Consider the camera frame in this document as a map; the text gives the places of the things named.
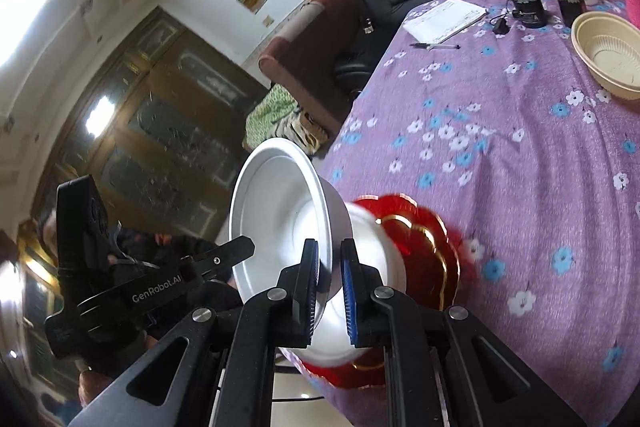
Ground red glass plate gold rim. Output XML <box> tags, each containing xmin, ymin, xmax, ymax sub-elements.
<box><xmin>298</xmin><ymin>194</ymin><xmax>460</xmax><ymax>389</ymax></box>

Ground large white foam bowl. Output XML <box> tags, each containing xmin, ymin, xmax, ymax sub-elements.
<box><xmin>293</xmin><ymin>202</ymin><xmax>407</xmax><ymax>369</ymax></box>

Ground medium white foam bowl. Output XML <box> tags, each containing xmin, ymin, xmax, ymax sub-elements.
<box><xmin>229</xmin><ymin>138</ymin><xmax>352</xmax><ymax>320</ymax></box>

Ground person's left hand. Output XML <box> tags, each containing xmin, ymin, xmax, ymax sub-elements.
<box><xmin>78</xmin><ymin>369</ymin><xmax>114</xmax><ymax>409</ymax></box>

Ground dark wooden door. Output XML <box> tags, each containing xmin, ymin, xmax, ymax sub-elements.
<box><xmin>30</xmin><ymin>8</ymin><xmax>267</xmax><ymax>241</ymax></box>

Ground purple floral tablecloth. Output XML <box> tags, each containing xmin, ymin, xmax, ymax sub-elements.
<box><xmin>319</xmin><ymin>0</ymin><xmax>639</xmax><ymax>426</ymax></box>

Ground green patterned cloth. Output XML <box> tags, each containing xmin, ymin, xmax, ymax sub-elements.
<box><xmin>243</xmin><ymin>84</ymin><xmax>329</xmax><ymax>156</ymax></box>

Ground brown armchair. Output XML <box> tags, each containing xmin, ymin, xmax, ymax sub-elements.
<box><xmin>258</xmin><ymin>0</ymin><xmax>360</xmax><ymax>135</ymax></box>

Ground black pen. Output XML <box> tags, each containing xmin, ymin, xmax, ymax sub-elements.
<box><xmin>410</xmin><ymin>42</ymin><xmax>461</xmax><ymax>51</ymax></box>

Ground small black charger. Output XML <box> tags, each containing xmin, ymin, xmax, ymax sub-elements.
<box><xmin>492</xmin><ymin>17</ymin><xmax>510</xmax><ymax>36</ymax></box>

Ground white notepad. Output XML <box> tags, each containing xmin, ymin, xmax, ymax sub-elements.
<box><xmin>402</xmin><ymin>0</ymin><xmax>487</xmax><ymax>44</ymax></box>

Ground beige plastic bowl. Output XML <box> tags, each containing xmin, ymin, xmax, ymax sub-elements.
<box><xmin>570</xmin><ymin>11</ymin><xmax>640</xmax><ymax>101</ymax></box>

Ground black round jar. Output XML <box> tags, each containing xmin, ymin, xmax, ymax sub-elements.
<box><xmin>509</xmin><ymin>0</ymin><xmax>548</xmax><ymax>29</ymax></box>

